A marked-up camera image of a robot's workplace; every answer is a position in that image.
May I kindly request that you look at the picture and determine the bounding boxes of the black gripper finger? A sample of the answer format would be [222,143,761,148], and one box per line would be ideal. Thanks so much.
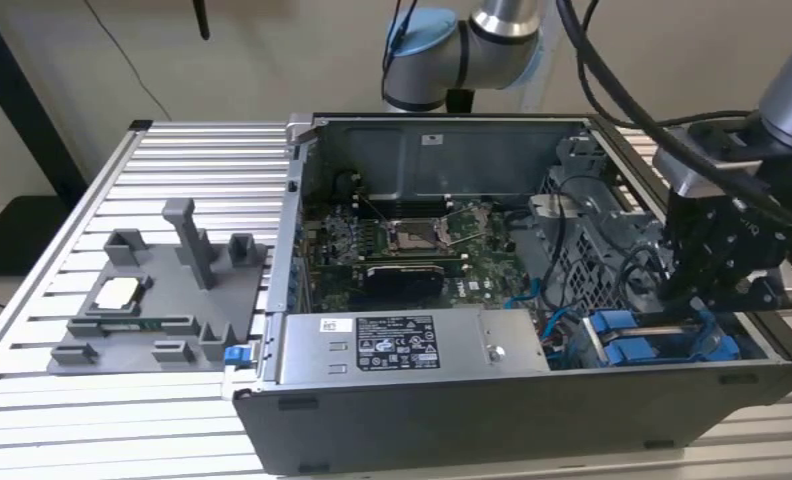
[701,273,752,312]
[657,264,704,326]

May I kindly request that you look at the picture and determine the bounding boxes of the black disk wire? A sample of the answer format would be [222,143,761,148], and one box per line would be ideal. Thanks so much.
[614,244,671,306]

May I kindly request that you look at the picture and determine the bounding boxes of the hard disk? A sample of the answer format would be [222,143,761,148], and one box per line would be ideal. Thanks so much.
[585,307,737,351]

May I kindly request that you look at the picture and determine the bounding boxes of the blue disk carrier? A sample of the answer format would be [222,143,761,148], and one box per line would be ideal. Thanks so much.
[605,339,741,365]

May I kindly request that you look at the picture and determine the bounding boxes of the metal disk bay cage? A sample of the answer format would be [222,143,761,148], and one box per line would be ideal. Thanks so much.
[508,164,728,371]

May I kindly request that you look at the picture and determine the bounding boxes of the black RAM slot bank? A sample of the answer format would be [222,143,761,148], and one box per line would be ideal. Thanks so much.
[353,193,454,217]

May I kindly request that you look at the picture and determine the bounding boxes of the green motherboard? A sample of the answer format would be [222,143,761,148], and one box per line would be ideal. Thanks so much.
[300,197,537,312]

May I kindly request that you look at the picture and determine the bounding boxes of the metal socket cover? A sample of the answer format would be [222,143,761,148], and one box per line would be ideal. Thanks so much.
[442,207,492,244]

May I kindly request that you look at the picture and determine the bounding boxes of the black graphics card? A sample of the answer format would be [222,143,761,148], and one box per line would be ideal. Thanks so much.
[352,262,448,307]

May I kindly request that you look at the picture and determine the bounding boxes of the CPU socket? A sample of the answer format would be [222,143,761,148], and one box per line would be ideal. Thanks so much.
[385,217,448,251]

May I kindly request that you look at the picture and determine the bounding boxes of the silver power supply unit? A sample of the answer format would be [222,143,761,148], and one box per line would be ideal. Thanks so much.
[276,307,549,386]

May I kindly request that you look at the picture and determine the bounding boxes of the dark grey PC case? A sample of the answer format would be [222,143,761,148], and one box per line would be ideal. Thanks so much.
[219,111,792,476]

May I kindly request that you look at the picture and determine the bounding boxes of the thin locking lever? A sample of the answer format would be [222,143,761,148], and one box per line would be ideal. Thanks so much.
[360,196,396,225]

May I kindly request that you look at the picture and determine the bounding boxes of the grey parts rack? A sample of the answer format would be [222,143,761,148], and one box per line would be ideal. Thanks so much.
[46,198,270,375]

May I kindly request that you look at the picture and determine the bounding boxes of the silver CPU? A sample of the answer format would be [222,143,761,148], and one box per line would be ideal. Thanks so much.
[93,278,142,310]

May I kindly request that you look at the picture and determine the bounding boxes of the black antenna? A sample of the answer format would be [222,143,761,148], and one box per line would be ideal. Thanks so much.
[190,0,211,40]

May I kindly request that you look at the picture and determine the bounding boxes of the black flat base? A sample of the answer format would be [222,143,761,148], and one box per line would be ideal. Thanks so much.
[0,195,70,276]

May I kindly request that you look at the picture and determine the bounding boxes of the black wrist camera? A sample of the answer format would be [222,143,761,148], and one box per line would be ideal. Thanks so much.
[745,262,792,312]

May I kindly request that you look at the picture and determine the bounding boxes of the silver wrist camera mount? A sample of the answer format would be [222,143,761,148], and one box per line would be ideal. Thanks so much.
[649,122,771,202]

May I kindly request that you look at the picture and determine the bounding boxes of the blue wire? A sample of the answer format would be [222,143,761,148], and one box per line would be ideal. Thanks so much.
[506,290,572,346]

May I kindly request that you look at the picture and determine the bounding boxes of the long black wire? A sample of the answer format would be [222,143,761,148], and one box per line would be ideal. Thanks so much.
[542,174,637,309]

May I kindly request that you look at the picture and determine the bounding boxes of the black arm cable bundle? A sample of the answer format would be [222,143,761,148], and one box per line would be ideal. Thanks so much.
[553,0,792,226]

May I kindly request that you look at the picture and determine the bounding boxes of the black arm joint cable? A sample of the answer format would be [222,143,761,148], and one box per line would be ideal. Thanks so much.
[381,0,418,96]

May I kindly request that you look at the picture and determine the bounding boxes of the thin dark wall cable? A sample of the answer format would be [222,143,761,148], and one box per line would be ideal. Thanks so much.
[86,0,174,122]

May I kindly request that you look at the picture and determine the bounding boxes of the black upright post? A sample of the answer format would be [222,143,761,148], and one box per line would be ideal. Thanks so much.
[0,0,90,204]

